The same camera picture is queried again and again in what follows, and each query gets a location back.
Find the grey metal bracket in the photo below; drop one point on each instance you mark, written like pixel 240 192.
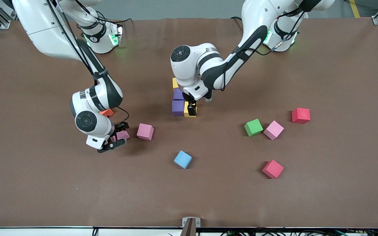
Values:
pixel 185 223

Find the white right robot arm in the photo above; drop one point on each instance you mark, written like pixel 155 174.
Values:
pixel 57 36

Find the blue foam cube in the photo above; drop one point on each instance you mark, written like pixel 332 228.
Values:
pixel 182 159

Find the orange foam cube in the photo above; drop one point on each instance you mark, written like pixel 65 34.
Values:
pixel 107 112

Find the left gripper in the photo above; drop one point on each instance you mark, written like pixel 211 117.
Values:
pixel 189 98

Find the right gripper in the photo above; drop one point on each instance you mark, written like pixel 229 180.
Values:
pixel 120 126

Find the pink foam cube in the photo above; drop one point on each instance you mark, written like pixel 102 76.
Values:
pixel 145 131
pixel 123 134
pixel 273 130

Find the brown table mat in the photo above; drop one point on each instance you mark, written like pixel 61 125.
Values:
pixel 189 196

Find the yellow foam cube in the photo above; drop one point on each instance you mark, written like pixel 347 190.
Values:
pixel 186 111
pixel 175 83

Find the silver connector box green light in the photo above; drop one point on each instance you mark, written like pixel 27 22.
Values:
pixel 116 34

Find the purple foam cube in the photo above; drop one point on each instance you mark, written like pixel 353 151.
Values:
pixel 178 95
pixel 178 107

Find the rose red foam cube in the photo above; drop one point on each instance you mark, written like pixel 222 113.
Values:
pixel 273 169

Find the green foam cube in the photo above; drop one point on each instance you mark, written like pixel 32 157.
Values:
pixel 253 127

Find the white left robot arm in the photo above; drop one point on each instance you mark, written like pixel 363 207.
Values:
pixel 215 65

